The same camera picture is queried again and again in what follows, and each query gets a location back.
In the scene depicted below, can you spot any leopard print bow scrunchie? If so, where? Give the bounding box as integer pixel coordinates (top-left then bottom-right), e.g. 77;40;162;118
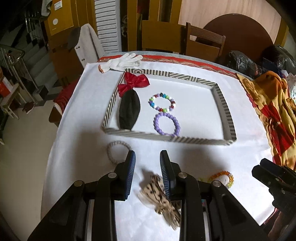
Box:
137;175;181;230

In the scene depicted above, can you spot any orange yellow bead bracelet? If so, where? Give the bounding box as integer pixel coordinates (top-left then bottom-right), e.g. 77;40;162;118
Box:
208;170;234;188

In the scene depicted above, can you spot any grey braided bracelet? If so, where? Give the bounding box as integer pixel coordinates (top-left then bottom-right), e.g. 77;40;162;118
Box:
106;141;132;165

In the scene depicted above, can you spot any black fabric hair piece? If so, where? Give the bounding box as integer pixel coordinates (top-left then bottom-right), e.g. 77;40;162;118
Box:
119;89;140;130

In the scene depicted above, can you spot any striped cardboard tray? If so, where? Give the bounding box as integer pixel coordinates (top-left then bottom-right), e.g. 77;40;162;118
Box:
102;69;237;145

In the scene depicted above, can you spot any orange red floral blanket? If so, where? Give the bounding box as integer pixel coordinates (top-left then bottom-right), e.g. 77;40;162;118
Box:
237;71;295;171

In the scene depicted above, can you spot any red satin bow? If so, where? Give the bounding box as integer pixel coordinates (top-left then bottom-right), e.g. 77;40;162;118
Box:
118;72;150;97

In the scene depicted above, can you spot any white glove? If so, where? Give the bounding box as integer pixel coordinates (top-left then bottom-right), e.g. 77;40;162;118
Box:
98;53;143;73

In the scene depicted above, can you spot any black plastic bag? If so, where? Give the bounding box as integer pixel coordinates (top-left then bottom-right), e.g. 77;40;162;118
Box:
225;51;262;79

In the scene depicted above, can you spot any white coat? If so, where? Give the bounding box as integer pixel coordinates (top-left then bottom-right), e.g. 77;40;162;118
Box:
74;23;105;68

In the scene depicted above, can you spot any wooden chair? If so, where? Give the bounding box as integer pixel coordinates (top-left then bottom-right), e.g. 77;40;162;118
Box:
185;22;226;62

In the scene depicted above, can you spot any round brown table top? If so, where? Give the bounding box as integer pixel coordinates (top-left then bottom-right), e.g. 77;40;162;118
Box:
204;14;273;61

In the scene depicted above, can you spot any metal rack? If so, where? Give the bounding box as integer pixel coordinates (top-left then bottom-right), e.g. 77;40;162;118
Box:
1;44;38;104

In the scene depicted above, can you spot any white louvered door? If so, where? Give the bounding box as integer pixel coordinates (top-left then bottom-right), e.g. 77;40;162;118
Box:
94;0;122;53

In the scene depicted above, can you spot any purple bead bracelet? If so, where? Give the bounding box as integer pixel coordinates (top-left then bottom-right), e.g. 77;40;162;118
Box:
153;111;181;137

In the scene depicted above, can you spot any multicolour bead bracelet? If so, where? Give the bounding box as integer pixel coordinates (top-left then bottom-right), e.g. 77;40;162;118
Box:
148;92;176;113

